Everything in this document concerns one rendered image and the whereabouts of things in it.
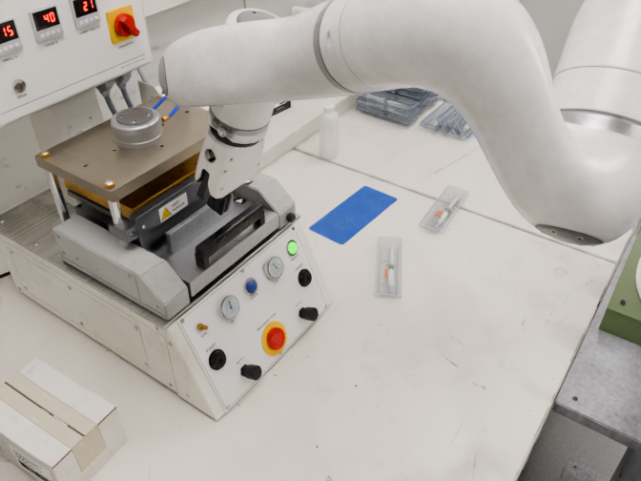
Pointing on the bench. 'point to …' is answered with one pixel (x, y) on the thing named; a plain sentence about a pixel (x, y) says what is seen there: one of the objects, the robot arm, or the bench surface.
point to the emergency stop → (276, 338)
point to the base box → (124, 323)
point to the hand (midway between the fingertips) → (218, 199)
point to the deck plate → (37, 241)
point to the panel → (253, 318)
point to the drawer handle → (255, 214)
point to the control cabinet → (69, 64)
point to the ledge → (298, 125)
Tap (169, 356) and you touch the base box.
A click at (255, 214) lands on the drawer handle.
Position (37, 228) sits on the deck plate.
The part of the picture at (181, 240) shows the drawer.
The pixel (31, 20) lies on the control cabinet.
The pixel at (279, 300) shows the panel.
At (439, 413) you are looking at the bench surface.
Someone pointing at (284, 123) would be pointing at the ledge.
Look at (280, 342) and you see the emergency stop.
